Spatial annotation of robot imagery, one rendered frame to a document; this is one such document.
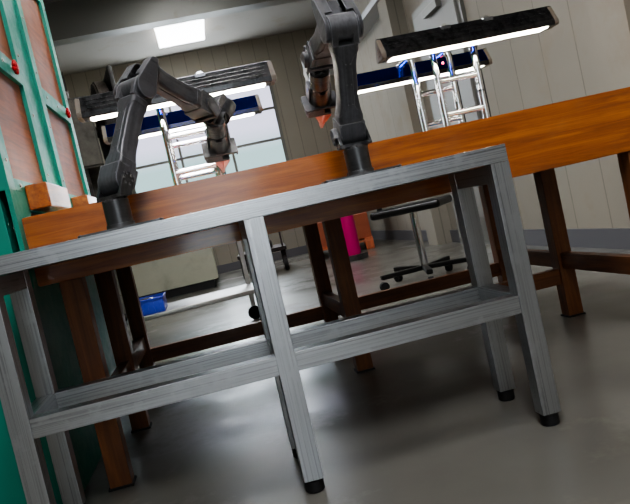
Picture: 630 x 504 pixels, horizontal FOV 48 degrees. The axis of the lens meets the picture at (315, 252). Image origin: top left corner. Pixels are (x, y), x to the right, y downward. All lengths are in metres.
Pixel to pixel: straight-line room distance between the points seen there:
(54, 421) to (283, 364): 0.50
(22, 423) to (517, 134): 1.50
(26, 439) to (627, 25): 3.15
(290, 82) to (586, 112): 8.68
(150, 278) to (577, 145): 6.46
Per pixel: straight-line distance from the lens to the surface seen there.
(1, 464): 2.07
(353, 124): 1.79
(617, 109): 2.32
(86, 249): 1.58
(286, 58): 10.80
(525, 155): 2.16
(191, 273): 8.14
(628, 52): 3.83
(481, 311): 1.68
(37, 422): 1.65
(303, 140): 10.61
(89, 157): 6.88
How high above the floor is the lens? 0.62
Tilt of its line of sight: 3 degrees down
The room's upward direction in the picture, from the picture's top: 13 degrees counter-clockwise
